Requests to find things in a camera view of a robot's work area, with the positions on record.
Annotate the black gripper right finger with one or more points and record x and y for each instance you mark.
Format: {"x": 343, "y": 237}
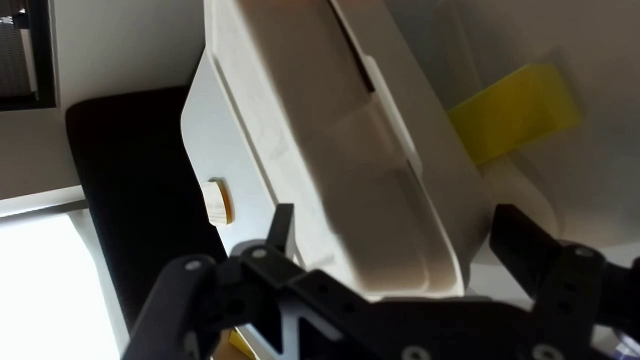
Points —
{"x": 526, "y": 246}

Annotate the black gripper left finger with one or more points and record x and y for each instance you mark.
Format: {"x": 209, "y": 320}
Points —
{"x": 280, "y": 230}

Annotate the black framed panel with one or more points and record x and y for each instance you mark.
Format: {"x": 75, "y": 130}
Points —
{"x": 44, "y": 53}

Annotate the white takeaway pack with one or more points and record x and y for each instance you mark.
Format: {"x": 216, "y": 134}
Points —
{"x": 346, "y": 167}

